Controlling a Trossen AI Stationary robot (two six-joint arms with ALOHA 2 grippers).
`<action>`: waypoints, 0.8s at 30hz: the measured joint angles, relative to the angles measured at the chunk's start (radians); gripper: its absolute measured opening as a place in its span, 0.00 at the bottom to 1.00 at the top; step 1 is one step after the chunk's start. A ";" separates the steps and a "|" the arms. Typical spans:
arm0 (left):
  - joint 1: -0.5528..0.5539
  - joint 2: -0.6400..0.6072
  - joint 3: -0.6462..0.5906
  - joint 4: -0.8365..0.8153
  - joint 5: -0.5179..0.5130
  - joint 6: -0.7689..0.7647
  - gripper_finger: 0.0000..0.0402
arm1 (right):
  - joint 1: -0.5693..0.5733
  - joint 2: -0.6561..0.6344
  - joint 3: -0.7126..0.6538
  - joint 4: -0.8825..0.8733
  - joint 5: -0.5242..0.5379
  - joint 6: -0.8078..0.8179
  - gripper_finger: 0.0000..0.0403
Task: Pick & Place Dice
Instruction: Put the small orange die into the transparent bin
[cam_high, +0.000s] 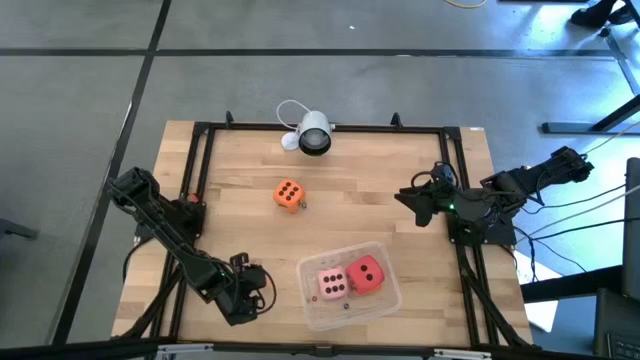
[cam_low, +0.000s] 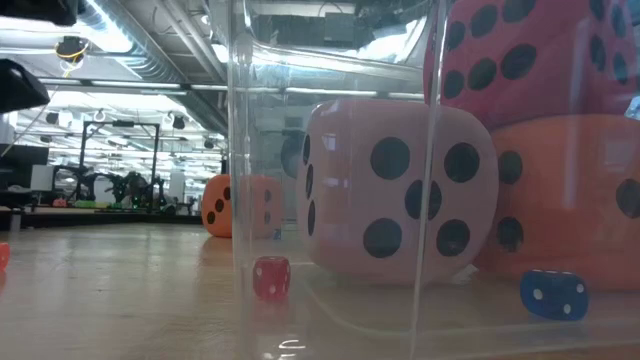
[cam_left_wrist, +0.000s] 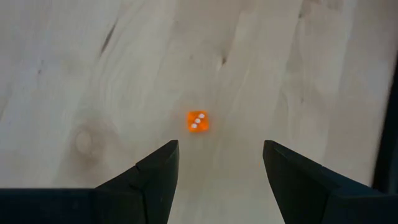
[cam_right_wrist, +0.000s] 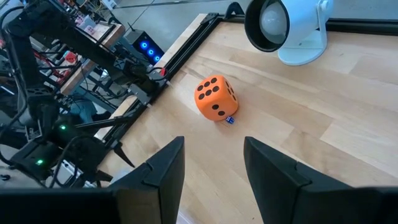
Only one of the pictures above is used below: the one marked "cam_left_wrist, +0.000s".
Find small orange die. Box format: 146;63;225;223
186;110;210;133

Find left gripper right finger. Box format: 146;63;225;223
262;139;398;224

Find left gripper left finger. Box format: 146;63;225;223
0;139;180;224

